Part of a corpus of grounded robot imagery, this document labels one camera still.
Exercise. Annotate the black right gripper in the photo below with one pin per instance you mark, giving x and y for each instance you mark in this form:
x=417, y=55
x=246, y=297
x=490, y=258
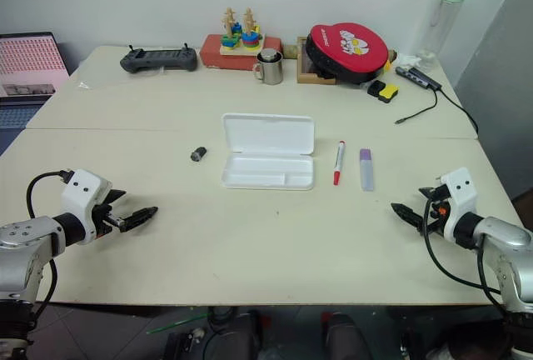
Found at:
x=435, y=220

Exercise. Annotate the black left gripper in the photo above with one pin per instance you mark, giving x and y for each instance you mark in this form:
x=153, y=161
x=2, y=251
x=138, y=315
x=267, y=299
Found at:
x=104, y=218

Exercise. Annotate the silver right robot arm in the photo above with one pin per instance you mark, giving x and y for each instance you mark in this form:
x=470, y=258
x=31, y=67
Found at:
x=508, y=247

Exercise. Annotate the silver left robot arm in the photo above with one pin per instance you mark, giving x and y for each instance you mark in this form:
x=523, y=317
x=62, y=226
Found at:
x=21, y=251

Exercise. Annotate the white open pencil case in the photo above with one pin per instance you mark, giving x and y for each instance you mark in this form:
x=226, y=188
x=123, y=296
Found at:
x=268, y=156

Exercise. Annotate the red black round pouch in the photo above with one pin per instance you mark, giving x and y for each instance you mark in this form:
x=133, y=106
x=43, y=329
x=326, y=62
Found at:
x=345, y=49

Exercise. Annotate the clear tube with purple cap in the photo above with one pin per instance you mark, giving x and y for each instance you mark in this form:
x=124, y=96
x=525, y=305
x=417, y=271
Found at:
x=366, y=170

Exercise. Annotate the red and white marker pen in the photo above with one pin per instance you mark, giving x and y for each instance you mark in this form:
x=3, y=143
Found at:
x=339, y=164

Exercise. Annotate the yellow black small device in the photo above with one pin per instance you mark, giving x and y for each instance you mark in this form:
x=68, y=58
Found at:
x=383, y=91

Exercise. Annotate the green stick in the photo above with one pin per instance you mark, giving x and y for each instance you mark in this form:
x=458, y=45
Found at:
x=179, y=322

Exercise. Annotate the black handheld controller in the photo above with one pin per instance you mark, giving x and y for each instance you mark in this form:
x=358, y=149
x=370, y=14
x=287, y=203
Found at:
x=160, y=60

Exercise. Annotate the dark rounded shape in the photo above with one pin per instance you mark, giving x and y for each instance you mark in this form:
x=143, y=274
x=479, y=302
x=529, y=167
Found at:
x=345, y=337
x=225, y=337

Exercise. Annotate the laptop with pink screen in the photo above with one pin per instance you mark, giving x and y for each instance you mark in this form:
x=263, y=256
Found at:
x=27, y=68

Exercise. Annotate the wooden box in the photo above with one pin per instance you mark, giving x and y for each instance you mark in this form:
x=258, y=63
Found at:
x=308, y=72

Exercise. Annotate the red cardboard box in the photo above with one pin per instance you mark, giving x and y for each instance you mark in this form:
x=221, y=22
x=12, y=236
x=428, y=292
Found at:
x=212, y=56

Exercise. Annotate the clear bottle with green lid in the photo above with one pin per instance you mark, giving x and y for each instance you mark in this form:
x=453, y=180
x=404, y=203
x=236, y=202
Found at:
x=443, y=18

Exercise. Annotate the stainless steel mug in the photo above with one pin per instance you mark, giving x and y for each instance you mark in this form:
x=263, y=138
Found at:
x=272, y=72

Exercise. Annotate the olive green small object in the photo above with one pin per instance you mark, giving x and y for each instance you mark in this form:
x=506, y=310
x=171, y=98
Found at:
x=290, y=51

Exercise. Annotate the wooden colourful stacking toy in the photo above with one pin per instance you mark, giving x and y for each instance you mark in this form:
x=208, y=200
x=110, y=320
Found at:
x=241, y=39

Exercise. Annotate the metal cylinder weight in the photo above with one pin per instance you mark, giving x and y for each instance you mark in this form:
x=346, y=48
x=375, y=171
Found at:
x=270, y=55

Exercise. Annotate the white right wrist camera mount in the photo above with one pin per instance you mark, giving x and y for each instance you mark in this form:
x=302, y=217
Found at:
x=458, y=193

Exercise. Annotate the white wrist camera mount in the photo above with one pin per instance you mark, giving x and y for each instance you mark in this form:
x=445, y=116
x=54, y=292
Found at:
x=458, y=193
x=81, y=193

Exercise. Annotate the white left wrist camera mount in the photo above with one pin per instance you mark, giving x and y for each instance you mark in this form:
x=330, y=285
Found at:
x=81, y=193

